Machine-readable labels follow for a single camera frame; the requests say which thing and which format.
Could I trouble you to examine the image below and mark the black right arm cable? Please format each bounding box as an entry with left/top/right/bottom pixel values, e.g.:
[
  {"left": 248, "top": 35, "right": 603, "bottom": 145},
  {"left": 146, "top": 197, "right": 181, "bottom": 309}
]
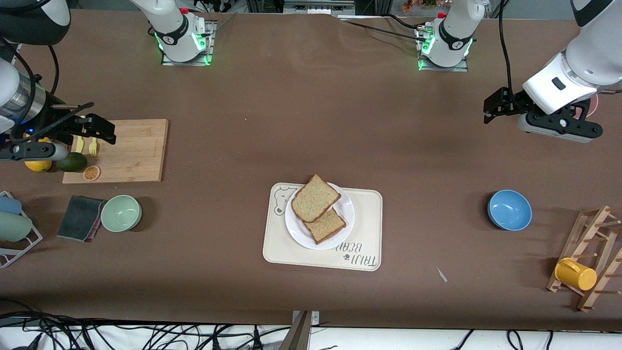
[{"left": 0, "top": 36, "right": 95, "bottom": 141}]

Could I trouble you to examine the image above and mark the pale green bowl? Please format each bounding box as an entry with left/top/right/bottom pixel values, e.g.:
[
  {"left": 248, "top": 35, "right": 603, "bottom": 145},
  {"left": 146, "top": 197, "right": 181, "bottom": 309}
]
[{"left": 101, "top": 195, "right": 142, "bottom": 232}]

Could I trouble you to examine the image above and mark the black floor cable tangle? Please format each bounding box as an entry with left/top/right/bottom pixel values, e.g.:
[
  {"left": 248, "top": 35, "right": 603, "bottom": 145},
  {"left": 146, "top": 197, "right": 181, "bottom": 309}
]
[{"left": 0, "top": 311, "right": 292, "bottom": 350}]

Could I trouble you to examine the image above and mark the wooden cutting board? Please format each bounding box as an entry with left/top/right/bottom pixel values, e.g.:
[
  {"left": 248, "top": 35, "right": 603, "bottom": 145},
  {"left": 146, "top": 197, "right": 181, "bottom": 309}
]
[{"left": 62, "top": 119, "right": 169, "bottom": 184}]

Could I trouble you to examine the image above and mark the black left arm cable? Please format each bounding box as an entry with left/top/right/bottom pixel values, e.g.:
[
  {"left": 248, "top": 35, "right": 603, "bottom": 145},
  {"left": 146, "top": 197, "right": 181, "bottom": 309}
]
[{"left": 498, "top": 0, "right": 517, "bottom": 94}]

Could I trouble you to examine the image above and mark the dark green avocado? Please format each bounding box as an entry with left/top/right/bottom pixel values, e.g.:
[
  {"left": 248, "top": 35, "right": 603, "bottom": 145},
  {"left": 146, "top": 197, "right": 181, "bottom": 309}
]
[{"left": 56, "top": 152, "right": 88, "bottom": 173}]

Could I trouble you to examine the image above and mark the wooden peg drying rack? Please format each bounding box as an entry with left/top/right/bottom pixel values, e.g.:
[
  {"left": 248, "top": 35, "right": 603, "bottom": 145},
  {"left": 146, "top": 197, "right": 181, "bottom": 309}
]
[{"left": 546, "top": 205, "right": 622, "bottom": 313}]

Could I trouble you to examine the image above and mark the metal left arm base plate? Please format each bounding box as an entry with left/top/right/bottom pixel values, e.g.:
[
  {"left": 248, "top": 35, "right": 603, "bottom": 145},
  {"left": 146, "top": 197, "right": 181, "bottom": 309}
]
[{"left": 417, "top": 27, "right": 469, "bottom": 72}]

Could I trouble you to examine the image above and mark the grey green cup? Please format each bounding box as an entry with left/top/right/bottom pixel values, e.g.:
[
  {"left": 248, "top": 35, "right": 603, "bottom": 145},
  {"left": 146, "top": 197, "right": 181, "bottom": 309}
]
[{"left": 0, "top": 212, "right": 33, "bottom": 242}]

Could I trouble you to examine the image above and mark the grey equipment box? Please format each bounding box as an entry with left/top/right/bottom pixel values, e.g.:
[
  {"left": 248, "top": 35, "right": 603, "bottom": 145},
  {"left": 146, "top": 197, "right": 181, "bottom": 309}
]
[{"left": 283, "top": 0, "right": 356, "bottom": 15}]

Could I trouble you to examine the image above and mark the white round plate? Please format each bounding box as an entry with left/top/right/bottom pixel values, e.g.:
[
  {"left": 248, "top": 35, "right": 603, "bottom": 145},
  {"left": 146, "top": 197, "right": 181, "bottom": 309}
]
[{"left": 285, "top": 182, "right": 355, "bottom": 251}]

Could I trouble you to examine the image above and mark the black table cable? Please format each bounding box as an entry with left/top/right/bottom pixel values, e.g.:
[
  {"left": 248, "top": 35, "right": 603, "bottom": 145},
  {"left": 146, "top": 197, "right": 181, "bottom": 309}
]
[{"left": 338, "top": 15, "right": 431, "bottom": 42}]

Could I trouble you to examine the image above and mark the metal table edge bracket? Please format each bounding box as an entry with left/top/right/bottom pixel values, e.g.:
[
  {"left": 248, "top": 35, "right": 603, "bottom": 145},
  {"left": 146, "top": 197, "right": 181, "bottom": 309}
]
[{"left": 278, "top": 310, "right": 320, "bottom": 350}]

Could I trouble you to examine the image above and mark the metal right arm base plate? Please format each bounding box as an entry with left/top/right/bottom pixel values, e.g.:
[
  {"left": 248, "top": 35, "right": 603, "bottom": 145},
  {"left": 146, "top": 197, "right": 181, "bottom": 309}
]
[{"left": 161, "top": 22, "right": 213, "bottom": 66}]

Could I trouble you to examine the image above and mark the yellow plastic mug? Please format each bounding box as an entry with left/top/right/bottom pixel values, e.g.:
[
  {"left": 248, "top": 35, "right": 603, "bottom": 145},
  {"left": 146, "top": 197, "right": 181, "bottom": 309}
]
[{"left": 554, "top": 258, "right": 598, "bottom": 291}]

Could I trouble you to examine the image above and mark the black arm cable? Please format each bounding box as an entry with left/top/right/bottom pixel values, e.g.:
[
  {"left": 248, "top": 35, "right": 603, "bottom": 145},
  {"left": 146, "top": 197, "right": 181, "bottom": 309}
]
[
  {"left": 498, "top": 0, "right": 517, "bottom": 94},
  {"left": 0, "top": 36, "right": 95, "bottom": 141}
]

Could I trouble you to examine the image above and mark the white wire cup rack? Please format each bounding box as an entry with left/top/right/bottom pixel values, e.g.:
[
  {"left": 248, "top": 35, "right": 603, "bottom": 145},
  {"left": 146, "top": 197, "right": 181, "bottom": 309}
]
[{"left": 0, "top": 191, "right": 43, "bottom": 269}]

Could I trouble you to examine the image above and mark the pink bowl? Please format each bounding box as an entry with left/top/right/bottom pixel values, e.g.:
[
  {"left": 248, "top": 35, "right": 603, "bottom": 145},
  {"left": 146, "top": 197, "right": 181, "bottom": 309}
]
[{"left": 583, "top": 91, "right": 600, "bottom": 118}]

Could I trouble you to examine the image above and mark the brown bread slice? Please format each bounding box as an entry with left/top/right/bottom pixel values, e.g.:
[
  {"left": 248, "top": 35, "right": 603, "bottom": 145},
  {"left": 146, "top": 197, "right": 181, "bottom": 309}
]
[
  {"left": 304, "top": 208, "right": 347, "bottom": 245},
  {"left": 291, "top": 174, "right": 342, "bottom": 224}
]

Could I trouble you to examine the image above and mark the dark grey folded cloth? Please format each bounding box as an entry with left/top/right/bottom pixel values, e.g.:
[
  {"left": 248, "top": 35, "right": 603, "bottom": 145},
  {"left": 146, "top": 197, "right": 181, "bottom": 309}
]
[{"left": 57, "top": 195, "right": 106, "bottom": 243}]

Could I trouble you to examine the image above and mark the blue bowl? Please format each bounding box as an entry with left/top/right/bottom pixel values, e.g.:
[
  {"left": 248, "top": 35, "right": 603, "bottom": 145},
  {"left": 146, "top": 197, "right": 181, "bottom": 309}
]
[{"left": 487, "top": 190, "right": 533, "bottom": 231}]

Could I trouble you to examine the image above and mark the cream bear print tray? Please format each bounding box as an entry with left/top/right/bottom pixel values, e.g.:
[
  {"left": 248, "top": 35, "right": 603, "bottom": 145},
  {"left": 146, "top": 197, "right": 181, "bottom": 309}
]
[{"left": 263, "top": 182, "right": 383, "bottom": 272}]

